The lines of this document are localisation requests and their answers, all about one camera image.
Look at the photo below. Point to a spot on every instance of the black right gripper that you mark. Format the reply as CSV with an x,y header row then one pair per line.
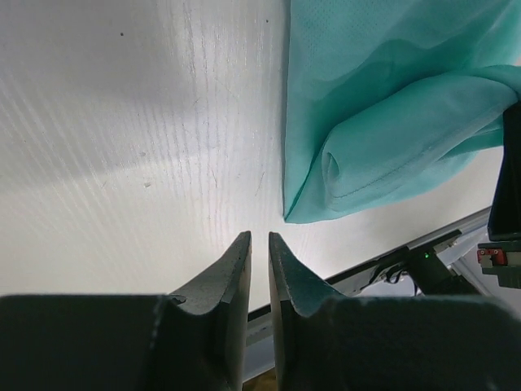
x,y
500,256

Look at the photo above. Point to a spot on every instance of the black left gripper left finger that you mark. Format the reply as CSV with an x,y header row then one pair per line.
x,y
190,339

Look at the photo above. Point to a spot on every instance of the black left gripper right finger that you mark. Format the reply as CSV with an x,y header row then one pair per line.
x,y
325,340

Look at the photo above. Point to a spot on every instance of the teal t shirt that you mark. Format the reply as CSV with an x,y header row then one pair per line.
x,y
387,100

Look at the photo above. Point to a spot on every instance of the aluminium front frame rail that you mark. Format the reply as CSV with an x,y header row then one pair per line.
x,y
383,276

